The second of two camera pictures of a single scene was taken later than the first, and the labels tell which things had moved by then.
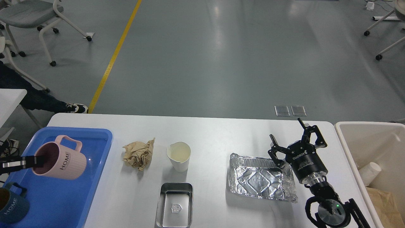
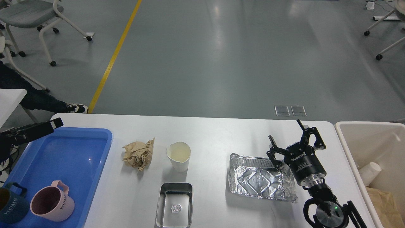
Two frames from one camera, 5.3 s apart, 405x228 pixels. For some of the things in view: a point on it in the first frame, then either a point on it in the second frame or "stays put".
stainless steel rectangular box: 174,208 stays put
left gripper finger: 8,164 to 24,134
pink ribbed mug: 62,159 to 49,202
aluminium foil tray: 261,177 stays put
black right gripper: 302,155 stays put
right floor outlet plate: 298,110 stays put
